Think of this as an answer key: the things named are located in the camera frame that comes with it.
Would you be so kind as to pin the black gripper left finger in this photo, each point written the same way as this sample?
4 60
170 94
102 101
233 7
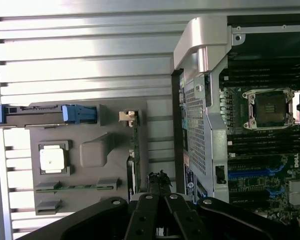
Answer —
139 220

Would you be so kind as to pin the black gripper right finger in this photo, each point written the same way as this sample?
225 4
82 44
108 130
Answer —
184 220

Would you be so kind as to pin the grey parts rack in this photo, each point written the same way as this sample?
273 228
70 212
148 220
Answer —
109 175

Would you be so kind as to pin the green motherboard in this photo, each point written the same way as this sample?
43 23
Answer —
252 185

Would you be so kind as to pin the blue expansion slot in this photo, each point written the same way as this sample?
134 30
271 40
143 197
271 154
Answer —
247 174

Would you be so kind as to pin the dark grey PC case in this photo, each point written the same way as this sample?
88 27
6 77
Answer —
212 140

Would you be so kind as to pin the silver CPU chip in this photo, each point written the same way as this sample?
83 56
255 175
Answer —
51 160

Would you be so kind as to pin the silver chipset heatsink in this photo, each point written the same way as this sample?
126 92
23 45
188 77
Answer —
299 191

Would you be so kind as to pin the hard disk with blue carrier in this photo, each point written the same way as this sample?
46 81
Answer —
75 113

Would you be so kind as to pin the CPU socket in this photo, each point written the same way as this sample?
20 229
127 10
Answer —
269 110

